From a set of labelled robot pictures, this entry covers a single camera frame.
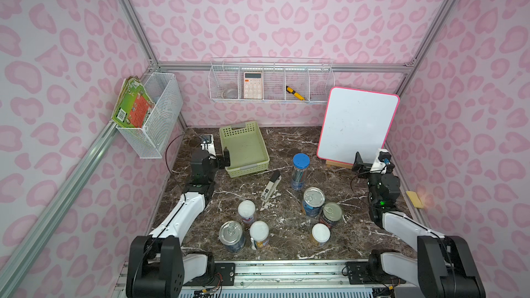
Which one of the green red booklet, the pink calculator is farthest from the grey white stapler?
the green red booklet

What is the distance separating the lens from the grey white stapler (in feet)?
3.02

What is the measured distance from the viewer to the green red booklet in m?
0.68
